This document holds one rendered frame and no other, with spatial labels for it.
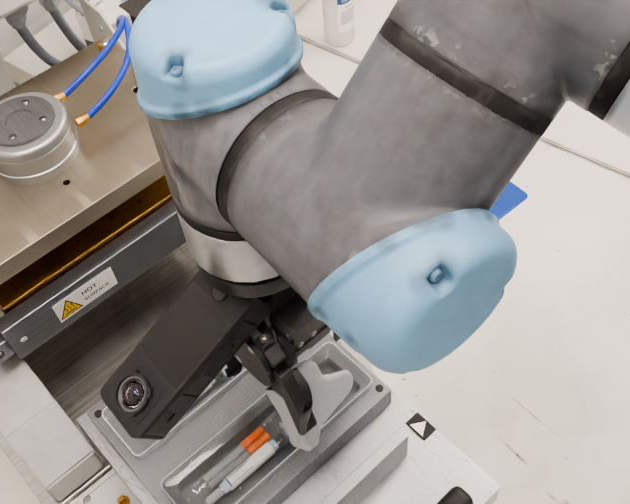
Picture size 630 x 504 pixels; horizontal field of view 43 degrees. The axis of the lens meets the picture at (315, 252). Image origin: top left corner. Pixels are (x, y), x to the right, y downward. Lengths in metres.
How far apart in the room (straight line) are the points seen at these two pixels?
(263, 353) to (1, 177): 0.33
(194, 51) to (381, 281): 0.12
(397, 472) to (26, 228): 0.36
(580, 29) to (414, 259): 0.09
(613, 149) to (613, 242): 0.17
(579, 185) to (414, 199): 0.88
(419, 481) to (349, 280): 0.40
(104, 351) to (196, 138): 0.49
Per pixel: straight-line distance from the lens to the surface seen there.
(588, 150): 1.21
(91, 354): 0.82
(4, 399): 0.74
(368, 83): 0.30
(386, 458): 0.64
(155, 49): 0.34
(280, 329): 0.50
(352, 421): 0.67
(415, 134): 0.29
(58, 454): 0.73
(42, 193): 0.71
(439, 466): 0.68
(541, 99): 0.30
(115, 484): 0.77
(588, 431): 0.96
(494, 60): 0.28
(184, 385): 0.48
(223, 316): 0.47
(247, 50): 0.33
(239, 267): 0.42
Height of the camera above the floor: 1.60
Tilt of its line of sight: 53 degrees down
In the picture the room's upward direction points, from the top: 7 degrees counter-clockwise
